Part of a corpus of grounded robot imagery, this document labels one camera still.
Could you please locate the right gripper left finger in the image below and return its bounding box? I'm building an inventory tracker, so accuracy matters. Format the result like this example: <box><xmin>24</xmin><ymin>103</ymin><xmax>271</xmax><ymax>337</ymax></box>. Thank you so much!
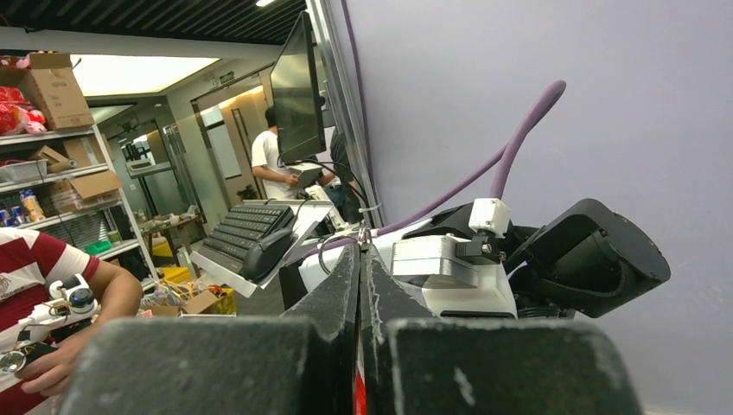
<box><xmin>59</xmin><ymin>244</ymin><xmax>360</xmax><ymax>414</ymax></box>

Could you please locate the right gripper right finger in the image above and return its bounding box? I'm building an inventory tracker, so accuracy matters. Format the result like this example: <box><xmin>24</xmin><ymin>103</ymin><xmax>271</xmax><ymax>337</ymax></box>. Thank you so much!
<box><xmin>360</xmin><ymin>247</ymin><xmax>642</xmax><ymax>414</ymax></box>

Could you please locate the metal key holder red handle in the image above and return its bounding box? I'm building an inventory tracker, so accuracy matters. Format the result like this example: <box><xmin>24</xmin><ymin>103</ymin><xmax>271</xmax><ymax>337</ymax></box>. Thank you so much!
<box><xmin>356</xmin><ymin>225</ymin><xmax>373</xmax><ymax>251</ymax></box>

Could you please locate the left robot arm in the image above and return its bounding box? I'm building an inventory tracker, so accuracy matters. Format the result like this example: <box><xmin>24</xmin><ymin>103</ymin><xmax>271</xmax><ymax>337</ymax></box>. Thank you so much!
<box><xmin>373</xmin><ymin>199</ymin><xmax>671</xmax><ymax>319</ymax></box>

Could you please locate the black computer mouse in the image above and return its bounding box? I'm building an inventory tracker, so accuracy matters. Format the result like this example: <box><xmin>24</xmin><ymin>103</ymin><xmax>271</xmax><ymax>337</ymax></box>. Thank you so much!
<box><xmin>240</xmin><ymin>227</ymin><xmax>294</xmax><ymax>283</ymax></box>

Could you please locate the black keyboard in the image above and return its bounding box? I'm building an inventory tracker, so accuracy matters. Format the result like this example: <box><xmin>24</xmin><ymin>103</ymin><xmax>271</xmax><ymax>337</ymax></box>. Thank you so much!
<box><xmin>198</xmin><ymin>201</ymin><xmax>295</xmax><ymax>264</ymax></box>

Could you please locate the person in white shirt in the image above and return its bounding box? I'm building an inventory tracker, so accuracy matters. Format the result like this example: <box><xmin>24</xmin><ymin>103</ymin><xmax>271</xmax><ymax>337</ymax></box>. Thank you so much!
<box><xmin>251</xmin><ymin>106</ymin><xmax>298</xmax><ymax>200</ymax></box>

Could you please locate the black computer monitor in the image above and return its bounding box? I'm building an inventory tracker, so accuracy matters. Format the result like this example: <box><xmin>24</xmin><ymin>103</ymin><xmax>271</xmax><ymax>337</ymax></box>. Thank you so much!
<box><xmin>270</xmin><ymin>11</ymin><xmax>326</xmax><ymax>164</ymax></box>

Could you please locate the person in striped shirt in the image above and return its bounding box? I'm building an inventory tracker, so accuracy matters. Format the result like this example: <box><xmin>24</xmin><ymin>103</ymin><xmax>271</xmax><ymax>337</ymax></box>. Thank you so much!
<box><xmin>1</xmin><ymin>227</ymin><xmax>143</xmax><ymax>414</ymax></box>

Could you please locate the metal storage shelf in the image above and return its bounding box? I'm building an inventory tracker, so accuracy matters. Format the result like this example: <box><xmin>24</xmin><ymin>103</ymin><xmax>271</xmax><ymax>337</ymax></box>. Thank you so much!
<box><xmin>1</xmin><ymin>126</ymin><xmax>157</xmax><ymax>282</ymax></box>

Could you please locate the cardboard box on shelf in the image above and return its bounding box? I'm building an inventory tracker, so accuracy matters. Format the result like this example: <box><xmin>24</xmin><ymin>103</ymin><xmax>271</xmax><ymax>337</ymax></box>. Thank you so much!
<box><xmin>1</xmin><ymin>53</ymin><xmax>95</xmax><ymax>131</ymax></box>

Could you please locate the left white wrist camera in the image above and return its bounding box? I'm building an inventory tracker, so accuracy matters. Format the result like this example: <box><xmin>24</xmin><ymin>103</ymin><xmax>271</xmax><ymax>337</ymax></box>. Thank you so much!
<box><xmin>392</xmin><ymin>198</ymin><xmax>518</xmax><ymax>319</ymax></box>

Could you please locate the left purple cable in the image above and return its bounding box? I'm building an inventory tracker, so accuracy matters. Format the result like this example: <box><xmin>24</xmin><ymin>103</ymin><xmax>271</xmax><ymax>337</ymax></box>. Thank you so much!
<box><xmin>303</xmin><ymin>80</ymin><xmax>568</xmax><ymax>259</ymax></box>

